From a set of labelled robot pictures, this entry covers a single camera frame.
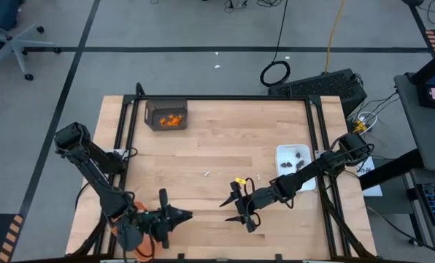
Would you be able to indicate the black computer tower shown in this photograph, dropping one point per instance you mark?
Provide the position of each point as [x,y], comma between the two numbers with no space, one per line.
[318,87]

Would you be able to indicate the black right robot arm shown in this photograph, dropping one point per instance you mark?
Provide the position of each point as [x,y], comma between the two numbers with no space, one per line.
[312,168]

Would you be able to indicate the black laptop screen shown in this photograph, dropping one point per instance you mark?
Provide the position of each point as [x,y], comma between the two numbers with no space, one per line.
[434,84]

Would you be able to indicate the dark grey plastic bin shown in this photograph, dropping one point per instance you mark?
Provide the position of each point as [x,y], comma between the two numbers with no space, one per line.
[157,113]

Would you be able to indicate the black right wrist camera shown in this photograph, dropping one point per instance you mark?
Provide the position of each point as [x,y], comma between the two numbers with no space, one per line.
[270,195]

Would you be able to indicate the white paper sheet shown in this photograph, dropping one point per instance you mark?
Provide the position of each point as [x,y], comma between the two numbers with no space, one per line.
[370,180]

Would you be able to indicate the orange plastic tray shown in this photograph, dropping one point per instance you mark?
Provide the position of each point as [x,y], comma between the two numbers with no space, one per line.
[142,207]

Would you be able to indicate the black table frame rail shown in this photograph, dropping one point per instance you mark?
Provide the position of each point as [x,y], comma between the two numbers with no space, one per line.
[221,98]
[314,128]
[130,120]

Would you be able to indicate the yellow connector plug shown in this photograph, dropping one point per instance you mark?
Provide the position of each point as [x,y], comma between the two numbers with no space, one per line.
[360,126]

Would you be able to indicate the white plastic bin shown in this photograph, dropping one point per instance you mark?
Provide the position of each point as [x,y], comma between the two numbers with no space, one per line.
[287,151]

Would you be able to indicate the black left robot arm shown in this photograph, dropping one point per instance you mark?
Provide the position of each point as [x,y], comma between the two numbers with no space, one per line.
[93,171]

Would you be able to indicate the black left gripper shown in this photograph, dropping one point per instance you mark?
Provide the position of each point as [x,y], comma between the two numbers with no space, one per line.
[159,223]

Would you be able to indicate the grey side desk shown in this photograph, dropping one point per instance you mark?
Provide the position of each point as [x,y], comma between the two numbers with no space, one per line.
[425,139]

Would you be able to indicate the small yellow tag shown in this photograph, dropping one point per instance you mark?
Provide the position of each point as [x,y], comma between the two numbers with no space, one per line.
[241,180]

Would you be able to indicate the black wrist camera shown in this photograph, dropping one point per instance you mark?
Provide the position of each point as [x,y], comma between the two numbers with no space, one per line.
[130,235]
[270,195]

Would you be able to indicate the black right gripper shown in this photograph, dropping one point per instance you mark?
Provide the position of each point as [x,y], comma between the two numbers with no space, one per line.
[246,204]

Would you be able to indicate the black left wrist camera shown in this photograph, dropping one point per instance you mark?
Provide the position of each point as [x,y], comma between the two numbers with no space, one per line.
[130,235]

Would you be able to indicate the grey office chair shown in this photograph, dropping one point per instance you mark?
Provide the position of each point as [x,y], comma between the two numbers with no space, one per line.
[15,45]

